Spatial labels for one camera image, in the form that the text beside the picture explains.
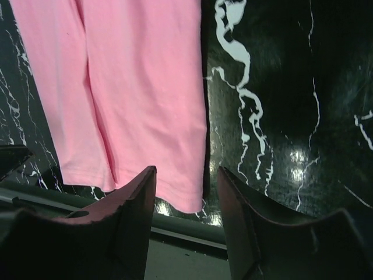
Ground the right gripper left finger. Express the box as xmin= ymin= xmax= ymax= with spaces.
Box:
xmin=1 ymin=166 xmax=157 ymax=279

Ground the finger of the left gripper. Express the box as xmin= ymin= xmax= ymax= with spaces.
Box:
xmin=0 ymin=145 xmax=33 ymax=179

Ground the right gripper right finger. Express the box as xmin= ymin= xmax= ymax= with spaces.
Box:
xmin=217 ymin=167 xmax=372 ymax=279

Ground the pink t shirt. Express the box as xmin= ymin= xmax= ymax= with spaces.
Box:
xmin=10 ymin=1 xmax=207 ymax=214

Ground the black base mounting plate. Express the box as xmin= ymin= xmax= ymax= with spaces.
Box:
xmin=1 ymin=182 xmax=231 ymax=279

